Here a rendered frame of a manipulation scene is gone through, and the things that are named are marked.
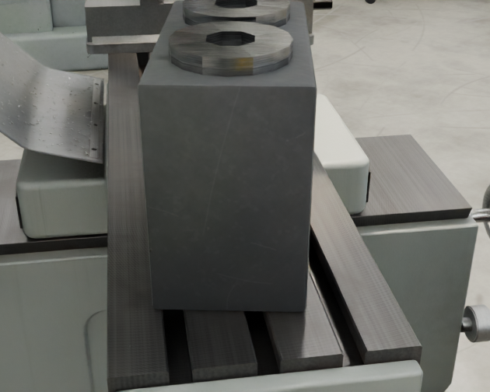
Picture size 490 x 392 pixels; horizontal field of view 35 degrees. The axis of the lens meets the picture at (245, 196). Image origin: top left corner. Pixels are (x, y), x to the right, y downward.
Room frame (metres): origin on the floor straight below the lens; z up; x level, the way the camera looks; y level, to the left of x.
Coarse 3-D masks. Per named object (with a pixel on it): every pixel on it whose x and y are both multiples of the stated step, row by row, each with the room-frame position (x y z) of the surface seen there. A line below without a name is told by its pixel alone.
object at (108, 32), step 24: (96, 0) 1.17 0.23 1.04; (120, 0) 1.17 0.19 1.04; (144, 0) 1.14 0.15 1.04; (168, 0) 1.16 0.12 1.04; (288, 0) 1.17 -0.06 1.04; (312, 0) 1.17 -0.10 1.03; (96, 24) 1.13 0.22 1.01; (120, 24) 1.13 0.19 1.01; (144, 24) 1.14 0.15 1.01; (312, 24) 1.17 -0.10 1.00; (96, 48) 1.11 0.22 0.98; (120, 48) 1.12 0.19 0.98; (144, 48) 1.12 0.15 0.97
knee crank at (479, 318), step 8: (464, 312) 1.03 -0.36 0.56; (472, 312) 1.00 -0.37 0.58; (480, 312) 1.00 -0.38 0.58; (488, 312) 1.00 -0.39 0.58; (464, 320) 1.00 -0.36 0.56; (472, 320) 1.00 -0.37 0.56; (480, 320) 0.98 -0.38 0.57; (488, 320) 0.99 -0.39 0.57; (464, 328) 0.99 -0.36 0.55; (472, 328) 0.99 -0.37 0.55; (480, 328) 0.98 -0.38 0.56; (488, 328) 0.98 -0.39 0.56; (472, 336) 0.99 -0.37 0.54; (480, 336) 0.98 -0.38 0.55; (488, 336) 0.98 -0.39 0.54
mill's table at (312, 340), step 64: (128, 64) 1.07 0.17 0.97; (128, 128) 0.84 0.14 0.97; (128, 192) 0.68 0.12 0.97; (320, 192) 0.68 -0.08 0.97; (128, 256) 0.56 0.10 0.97; (320, 256) 0.57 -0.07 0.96; (128, 320) 0.47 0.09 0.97; (192, 320) 0.47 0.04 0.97; (256, 320) 0.50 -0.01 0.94; (320, 320) 0.47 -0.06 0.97; (384, 320) 0.47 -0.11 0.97; (128, 384) 0.41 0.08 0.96; (192, 384) 0.41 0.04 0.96; (256, 384) 0.41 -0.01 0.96; (320, 384) 0.41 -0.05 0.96; (384, 384) 0.42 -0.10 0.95
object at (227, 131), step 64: (192, 0) 0.65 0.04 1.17; (256, 0) 0.65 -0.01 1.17; (192, 64) 0.50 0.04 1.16; (256, 64) 0.50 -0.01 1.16; (192, 128) 0.48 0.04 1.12; (256, 128) 0.48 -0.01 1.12; (192, 192) 0.48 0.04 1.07; (256, 192) 0.48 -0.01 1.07; (192, 256) 0.48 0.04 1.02; (256, 256) 0.48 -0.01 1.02
